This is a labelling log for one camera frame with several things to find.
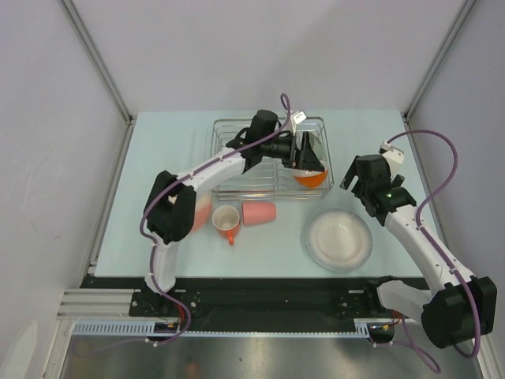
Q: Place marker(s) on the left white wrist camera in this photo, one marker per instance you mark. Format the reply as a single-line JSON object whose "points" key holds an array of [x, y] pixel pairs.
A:
{"points": [[294, 121]]}

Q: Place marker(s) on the aluminium front rail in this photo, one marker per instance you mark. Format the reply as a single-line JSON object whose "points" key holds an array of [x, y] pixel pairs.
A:
{"points": [[95, 304]]}

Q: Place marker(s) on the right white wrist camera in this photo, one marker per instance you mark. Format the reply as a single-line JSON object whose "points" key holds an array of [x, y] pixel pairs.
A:
{"points": [[394, 157]]}

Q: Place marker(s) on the white and orange bowl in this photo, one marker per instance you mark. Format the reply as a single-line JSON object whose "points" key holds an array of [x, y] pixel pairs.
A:
{"points": [[311, 179]]}

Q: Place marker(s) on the beige and pink floral plate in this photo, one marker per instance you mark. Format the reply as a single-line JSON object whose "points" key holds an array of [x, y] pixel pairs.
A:
{"points": [[202, 211]]}

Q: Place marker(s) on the right aluminium frame post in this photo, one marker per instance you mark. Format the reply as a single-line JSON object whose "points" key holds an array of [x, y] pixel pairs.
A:
{"points": [[441, 55]]}

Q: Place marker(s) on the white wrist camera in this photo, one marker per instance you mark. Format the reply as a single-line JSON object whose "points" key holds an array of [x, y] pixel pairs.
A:
{"points": [[294, 121], [394, 157]]}

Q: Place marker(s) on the left aluminium frame post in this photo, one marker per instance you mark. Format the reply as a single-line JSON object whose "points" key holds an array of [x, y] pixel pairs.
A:
{"points": [[85, 38]]}

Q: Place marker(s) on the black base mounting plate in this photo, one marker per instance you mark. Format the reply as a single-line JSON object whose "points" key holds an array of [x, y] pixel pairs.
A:
{"points": [[255, 304]]}

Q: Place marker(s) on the aluminium frame post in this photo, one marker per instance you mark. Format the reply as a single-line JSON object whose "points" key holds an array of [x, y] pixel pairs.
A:
{"points": [[85, 38], [441, 55]]}

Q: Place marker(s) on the orange mug white inside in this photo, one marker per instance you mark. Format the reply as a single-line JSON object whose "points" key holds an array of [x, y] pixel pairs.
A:
{"points": [[226, 220]]}

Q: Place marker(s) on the large white grey-rimmed plate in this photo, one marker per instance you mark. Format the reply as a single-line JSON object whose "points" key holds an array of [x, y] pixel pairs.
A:
{"points": [[338, 240]]}

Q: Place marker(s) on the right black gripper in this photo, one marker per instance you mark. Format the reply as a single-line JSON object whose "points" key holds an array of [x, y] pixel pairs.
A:
{"points": [[349, 176]]}

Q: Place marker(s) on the pink plastic cup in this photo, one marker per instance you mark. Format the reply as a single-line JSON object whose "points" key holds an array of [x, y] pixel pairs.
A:
{"points": [[258, 212]]}

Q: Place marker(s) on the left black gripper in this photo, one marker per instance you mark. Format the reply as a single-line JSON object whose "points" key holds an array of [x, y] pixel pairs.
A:
{"points": [[309, 161]]}

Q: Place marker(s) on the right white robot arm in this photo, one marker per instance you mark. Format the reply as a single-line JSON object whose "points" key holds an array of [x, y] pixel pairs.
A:
{"points": [[457, 306]]}

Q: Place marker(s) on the white slotted cable duct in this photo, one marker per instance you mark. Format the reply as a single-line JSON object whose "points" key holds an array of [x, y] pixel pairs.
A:
{"points": [[359, 329]]}

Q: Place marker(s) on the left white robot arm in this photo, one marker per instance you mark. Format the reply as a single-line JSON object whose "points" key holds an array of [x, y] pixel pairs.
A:
{"points": [[171, 206]]}

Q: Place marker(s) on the metal wire dish rack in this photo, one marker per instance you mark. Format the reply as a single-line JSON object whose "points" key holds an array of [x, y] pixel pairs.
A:
{"points": [[270, 180]]}

